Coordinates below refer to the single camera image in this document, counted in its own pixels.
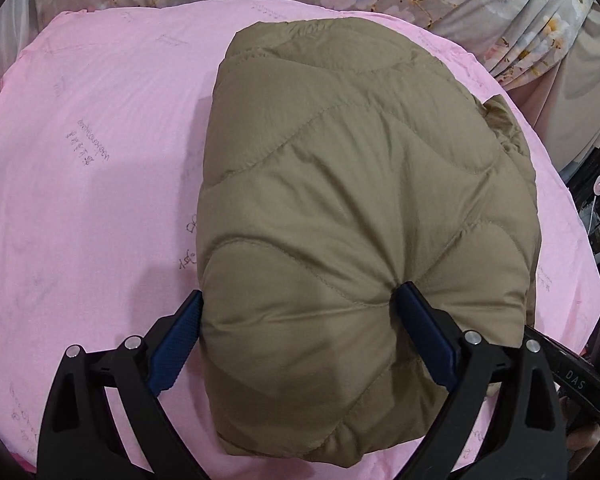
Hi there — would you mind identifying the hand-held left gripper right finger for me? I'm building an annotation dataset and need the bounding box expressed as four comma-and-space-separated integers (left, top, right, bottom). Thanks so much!
390, 281, 567, 480

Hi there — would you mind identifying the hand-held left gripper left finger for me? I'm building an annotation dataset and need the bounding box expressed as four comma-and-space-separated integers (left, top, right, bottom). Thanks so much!
36, 289, 204, 480

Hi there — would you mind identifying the khaki quilted jacket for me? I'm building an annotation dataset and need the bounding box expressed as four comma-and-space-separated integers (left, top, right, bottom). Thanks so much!
196, 16, 545, 465

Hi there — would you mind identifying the person's right hand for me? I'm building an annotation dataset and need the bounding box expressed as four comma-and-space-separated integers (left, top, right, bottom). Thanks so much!
564, 414, 600, 457

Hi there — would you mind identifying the pink bed sheet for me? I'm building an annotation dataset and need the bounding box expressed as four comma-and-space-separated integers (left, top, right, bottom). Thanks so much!
0, 0, 600, 480

